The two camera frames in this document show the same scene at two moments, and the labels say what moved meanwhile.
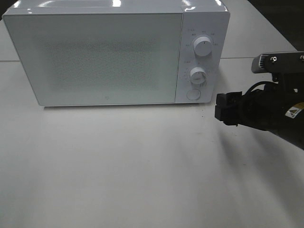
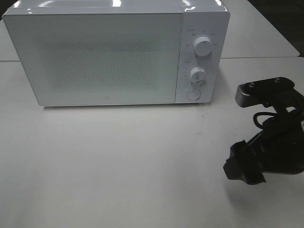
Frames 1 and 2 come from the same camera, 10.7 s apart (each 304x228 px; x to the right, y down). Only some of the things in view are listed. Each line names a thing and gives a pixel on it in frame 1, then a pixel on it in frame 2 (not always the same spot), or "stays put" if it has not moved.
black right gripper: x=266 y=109 to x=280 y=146
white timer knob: x=198 y=75 stays put
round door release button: x=194 y=94 stays put
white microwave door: x=100 y=59 stays put
